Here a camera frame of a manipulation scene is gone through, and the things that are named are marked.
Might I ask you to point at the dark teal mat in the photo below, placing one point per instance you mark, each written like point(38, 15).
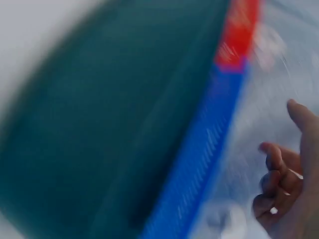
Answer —
point(112, 119)

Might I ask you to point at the person's right hand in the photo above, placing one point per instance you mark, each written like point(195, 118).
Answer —
point(304, 194)

